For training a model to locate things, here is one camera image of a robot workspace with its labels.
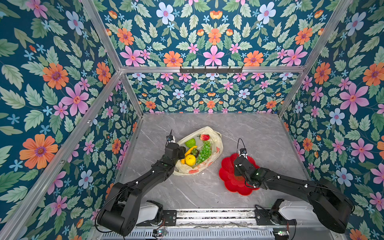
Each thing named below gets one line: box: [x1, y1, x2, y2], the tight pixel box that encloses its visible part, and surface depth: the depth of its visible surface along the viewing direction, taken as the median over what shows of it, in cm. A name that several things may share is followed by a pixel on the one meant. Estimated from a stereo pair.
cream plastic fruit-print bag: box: [173, 126, 224, 176], surface depth 88 cm
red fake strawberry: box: [196, 134, 210, 141], surface depth 103 cm
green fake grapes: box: [196, 140, 212, 164], surface depth 95 cm
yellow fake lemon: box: [185, 154, 196, 166], surface depth 91 cm
